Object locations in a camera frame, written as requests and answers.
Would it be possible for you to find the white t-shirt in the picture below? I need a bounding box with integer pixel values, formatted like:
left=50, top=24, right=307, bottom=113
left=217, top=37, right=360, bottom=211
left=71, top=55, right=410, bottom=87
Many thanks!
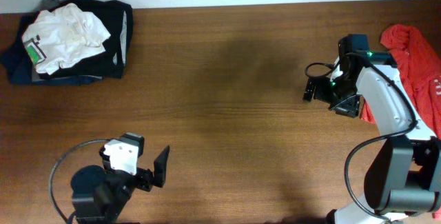
left=21, top=3, right=111, bottom=75

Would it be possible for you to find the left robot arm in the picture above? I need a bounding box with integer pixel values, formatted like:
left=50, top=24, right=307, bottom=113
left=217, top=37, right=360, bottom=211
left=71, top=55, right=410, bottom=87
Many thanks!
left=70, top=132, right=170, bottom=223

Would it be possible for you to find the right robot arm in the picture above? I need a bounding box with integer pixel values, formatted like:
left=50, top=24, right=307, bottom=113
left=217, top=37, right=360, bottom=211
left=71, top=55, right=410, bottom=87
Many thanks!
left=303, top=34, right=440, bottom=223

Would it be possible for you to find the red hooded garment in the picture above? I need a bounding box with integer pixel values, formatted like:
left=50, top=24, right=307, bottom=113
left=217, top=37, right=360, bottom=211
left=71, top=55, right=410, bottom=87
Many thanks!
left=360, top=23, right=441, bottom=220

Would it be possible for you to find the black folded garment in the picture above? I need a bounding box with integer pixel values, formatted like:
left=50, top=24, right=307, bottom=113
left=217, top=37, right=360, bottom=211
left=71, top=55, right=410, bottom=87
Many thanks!
left=34, top=0, right=134, bottom=80

